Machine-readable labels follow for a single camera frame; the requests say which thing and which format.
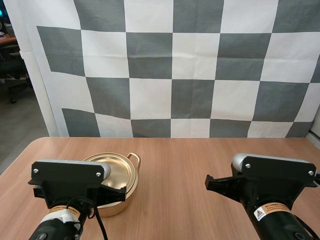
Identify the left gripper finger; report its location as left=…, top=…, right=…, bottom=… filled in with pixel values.
left=91, top=185, right=126, bottom=208
left=32, top=185, right=47, bottom=200

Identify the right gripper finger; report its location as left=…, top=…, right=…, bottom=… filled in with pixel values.
left=204, top=173, right=242, bottom=201

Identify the gold pot lid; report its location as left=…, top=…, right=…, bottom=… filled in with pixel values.
left=82, top=152, right=139, bottom=192

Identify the checked cloth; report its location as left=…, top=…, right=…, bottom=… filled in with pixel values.
left=4, top=0, right=320, bottom=139

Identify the black office chair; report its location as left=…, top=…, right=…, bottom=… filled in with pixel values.
left=0, top=44, right=33, bottom=104

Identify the wooden desk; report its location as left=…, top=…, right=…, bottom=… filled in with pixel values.
left=0, top=35, right=18, bottom=46

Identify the gold pot with two handles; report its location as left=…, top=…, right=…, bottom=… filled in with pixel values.
left=82, top=151, right=142, bottom=218

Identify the black cable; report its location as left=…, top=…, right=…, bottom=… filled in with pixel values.
left=94, top=199, right=109, bottom=240
left=292, top=214, right=317, bottom=240

